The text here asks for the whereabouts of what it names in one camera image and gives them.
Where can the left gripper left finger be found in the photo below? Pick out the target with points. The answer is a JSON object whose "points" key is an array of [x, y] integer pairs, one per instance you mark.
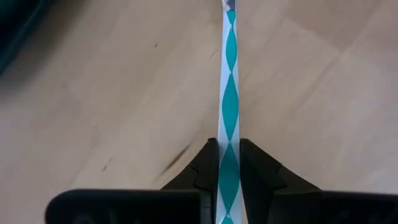
{"points": [[140, 205]]}

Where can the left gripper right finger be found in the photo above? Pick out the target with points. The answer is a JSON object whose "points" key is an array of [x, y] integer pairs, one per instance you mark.
{"points": [[264, 186]]}

